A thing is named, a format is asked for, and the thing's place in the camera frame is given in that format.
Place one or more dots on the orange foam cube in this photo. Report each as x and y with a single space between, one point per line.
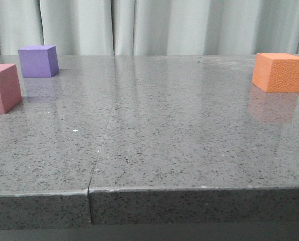
276 72

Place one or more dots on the light grey curtain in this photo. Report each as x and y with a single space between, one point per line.
151 27

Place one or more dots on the purple foam cube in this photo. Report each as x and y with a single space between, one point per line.
38 61

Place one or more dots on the pink foam cube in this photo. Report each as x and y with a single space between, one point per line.
10 92

